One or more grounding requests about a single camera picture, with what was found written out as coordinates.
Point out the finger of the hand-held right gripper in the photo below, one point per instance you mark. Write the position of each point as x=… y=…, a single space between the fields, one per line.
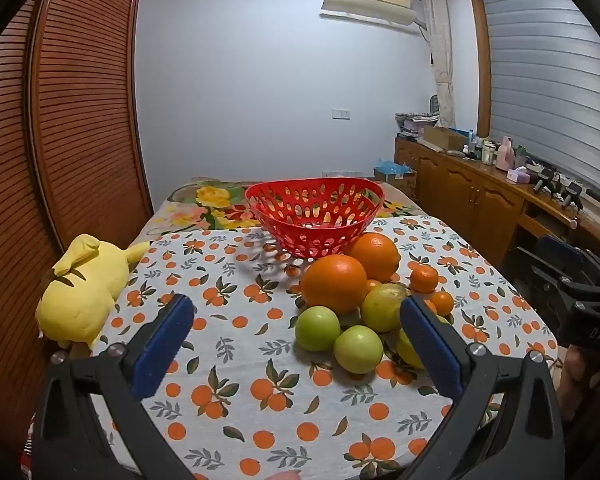
x=555 y=249
x=522 y=262

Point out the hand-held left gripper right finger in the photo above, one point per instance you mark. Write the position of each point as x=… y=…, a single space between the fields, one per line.
x=430 y=346

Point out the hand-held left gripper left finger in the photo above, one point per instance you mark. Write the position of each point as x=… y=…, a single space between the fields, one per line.
x=164 y=346

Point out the yellow-green guava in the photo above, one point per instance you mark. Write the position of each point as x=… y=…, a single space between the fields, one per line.
x=407 y=353
x=384 y=307

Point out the small tangerine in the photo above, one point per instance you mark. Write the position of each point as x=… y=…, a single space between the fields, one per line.
x=424 y=278
x=373 y=285
x=443 y=303

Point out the light green guava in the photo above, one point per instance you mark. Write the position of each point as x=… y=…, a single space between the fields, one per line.
x=358 y=349
x=317 y=328

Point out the large orange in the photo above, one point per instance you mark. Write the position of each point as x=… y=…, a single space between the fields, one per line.
x=377 y=255
x=332 y=285

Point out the red perforated plastic basket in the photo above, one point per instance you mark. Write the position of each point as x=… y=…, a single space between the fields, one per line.
x=305 y=252

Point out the person's right hand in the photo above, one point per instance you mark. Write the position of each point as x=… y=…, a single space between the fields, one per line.
x=576 y=370

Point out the black clamp device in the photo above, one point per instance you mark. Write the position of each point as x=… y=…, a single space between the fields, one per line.
x=574 y=194
x=544 y=181

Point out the orange-print white tablecloth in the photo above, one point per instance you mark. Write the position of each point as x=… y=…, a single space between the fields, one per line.
x=240 y=360

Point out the pink tissue box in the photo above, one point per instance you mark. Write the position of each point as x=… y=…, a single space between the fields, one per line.
x=517 y=175

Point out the yellow plush toy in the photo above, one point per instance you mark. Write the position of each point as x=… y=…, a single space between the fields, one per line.
x=80 y=300

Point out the small green plant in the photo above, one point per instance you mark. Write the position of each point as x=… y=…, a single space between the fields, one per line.
x=520 y=156

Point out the long wooden cabinet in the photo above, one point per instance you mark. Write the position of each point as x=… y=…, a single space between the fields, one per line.
x=460 y=185

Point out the pink bottle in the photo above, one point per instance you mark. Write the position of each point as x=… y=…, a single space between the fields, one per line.
x=505 y=155

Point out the white plastic bottle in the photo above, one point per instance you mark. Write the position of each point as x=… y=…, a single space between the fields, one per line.
x=488 y=152

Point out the open cardboard box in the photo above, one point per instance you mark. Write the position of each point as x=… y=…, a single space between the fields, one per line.
x=445 y=137

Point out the cardboard box with blue bags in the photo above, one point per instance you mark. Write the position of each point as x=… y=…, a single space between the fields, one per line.
x=394 y=177

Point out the stack of papers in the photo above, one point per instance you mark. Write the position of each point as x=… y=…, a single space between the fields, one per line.
x=415 y=122

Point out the cream tied curtain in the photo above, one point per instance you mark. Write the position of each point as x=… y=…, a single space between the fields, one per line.
x=442 y=60

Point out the brown slatted wooden wardrobe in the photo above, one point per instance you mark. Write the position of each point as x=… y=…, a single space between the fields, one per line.
x=80 y=110

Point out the white wall socket strip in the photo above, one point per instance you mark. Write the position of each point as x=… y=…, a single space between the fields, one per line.
x=340 y=174

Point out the wooden window frame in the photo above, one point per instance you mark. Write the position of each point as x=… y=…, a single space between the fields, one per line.
x=480 y=60

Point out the white wall switch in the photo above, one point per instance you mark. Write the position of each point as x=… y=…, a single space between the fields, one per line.
x=341 y=113

